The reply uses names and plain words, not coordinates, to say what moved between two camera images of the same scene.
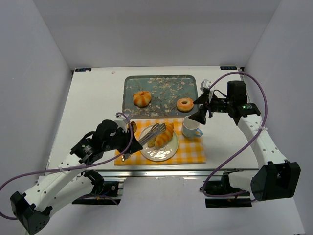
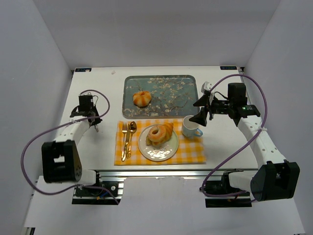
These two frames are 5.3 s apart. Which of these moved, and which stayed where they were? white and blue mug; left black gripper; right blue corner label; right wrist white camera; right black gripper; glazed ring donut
Moved: glazed ring donut; left black gripper
Stayed: right blue corner label; right black gripper; white and blue mug; right wrist white camera
